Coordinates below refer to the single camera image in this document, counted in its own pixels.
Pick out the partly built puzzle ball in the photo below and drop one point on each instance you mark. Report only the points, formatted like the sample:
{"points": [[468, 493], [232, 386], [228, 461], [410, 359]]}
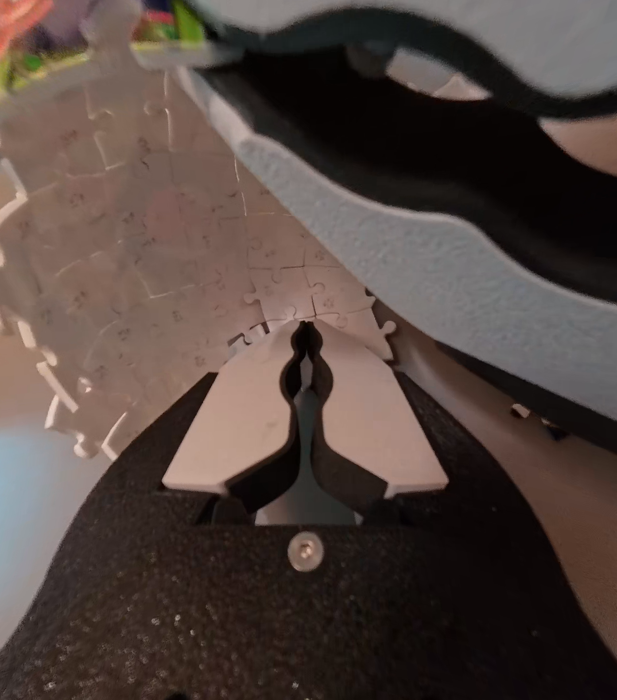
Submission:
{"points": [[122, 219]]}

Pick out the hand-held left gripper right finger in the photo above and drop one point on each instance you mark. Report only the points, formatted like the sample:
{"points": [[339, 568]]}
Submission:
{"points": [[374, 432]]}

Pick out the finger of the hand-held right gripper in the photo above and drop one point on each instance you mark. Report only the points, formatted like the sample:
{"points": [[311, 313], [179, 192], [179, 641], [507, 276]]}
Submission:
{"points": [[560, 44], [450, 284]]}

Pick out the person's right hand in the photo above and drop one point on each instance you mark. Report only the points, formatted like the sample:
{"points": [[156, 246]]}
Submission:
{"points": [[615, 147]]}

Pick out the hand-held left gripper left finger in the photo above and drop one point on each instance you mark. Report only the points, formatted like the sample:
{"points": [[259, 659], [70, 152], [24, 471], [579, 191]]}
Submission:
{"points": [[237, 432]]}

